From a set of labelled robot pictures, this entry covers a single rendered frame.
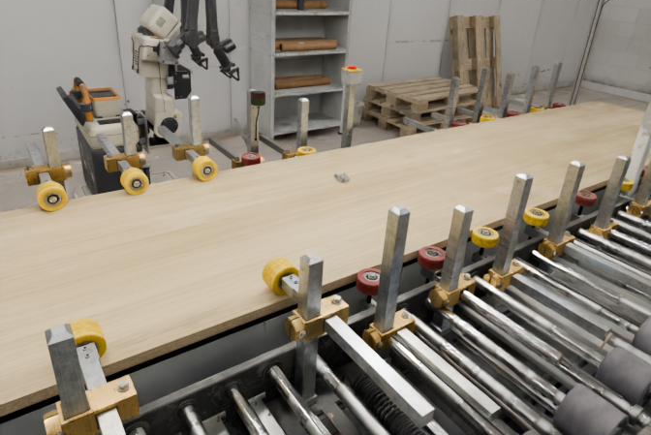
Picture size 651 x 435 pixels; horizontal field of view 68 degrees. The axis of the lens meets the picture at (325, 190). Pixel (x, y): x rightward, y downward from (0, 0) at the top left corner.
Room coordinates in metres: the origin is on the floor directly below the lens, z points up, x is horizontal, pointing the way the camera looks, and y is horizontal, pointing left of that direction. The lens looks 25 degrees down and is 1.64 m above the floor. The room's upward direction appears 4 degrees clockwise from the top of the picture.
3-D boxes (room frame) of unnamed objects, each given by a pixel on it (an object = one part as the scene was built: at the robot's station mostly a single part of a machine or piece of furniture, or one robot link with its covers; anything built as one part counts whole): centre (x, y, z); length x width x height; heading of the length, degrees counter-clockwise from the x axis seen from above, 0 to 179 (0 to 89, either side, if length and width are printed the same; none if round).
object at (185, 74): (2.88, 0.95, 0.99); 0.28 x 0.16 x 0.22; 35
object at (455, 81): (2.69, -0.68, 0.89); 0.04 x 0.04 x 0.48; 37
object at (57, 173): (1.49, 0.94, 0.95); 0.14 x 0.06 x 0.05; 127
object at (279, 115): (4.93, 0.34, 0.78); 0.90 x 0.45 x 1.55; 127
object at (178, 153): (1.79, 0.54, 0.95); 0.14 x 0.06 x 0.05; 127
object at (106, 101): (2.64, 1.28, 0.87); 0.23 x 0.15 x 0.11; 35
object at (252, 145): (1.95, 0.32, 0.93); 0.04 x 0.04 x 0.48; 37
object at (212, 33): (2.80, 0.69, 1.41); 0.11 x 0.06 x 0.43; 35
